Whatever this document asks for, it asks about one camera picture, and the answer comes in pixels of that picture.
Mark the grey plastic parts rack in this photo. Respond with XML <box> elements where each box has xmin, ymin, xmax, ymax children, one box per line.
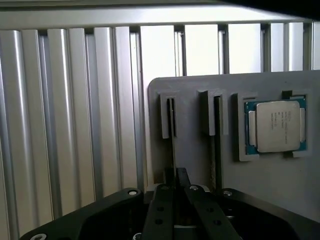
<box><xmin>146</xmin><ymin>70</ymin><xmax>320</xmax><ymax>199</ymax></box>

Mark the silver CPU with green board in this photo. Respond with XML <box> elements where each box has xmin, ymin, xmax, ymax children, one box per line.
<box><xmin>244</xmin><ymin>100</ymin><xmax>309</xmax><ymax>155</ymax></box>

